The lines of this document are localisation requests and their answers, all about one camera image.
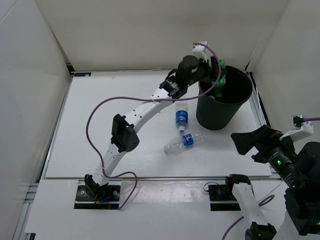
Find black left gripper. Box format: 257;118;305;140
184;55;226;86

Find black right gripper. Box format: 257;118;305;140
230;123;306;186

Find green plastic soda bottle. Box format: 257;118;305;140
214;59;226;98

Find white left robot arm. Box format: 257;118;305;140
84;55;222;201

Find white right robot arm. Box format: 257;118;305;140
224;122;320;240

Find dark green ribbed bin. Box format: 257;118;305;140
196;65;253;131

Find blue label Pocari bottle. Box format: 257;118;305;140
175;101;189;133

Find clear Aquafina water bottle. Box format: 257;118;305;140
163;131;206;155

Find aluminium table edge rail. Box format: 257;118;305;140
246;71;282;173

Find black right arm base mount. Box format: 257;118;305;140
203;174;251;212

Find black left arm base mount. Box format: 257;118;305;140
73;182;121;210

